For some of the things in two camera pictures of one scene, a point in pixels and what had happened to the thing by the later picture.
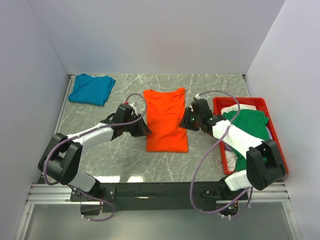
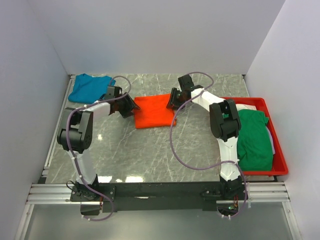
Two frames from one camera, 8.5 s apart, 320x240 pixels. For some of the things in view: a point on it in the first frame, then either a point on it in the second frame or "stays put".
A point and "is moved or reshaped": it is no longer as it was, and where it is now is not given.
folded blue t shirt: x=92 y=90 stays put
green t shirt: x=252 y=122 stays put
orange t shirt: x=162 y=108 is moved or reshaped
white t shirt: x=234 y=107 stays put
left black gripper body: x=136 y=129 → x=125 y=105
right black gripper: x=185 y=123 → x=172 y=100
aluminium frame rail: x=42 y=193 stays put
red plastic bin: x=275 y=132 stays put
